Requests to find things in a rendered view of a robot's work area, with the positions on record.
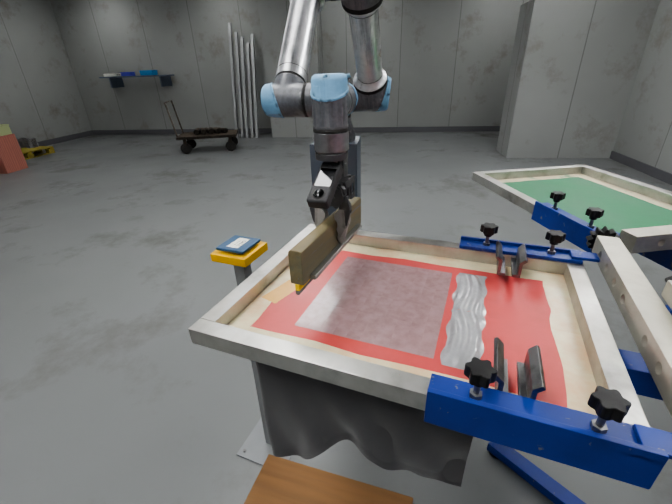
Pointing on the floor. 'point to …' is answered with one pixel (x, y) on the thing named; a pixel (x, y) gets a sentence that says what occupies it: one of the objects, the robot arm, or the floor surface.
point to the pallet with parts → (33, 148)
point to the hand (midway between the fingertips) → (331, 238)
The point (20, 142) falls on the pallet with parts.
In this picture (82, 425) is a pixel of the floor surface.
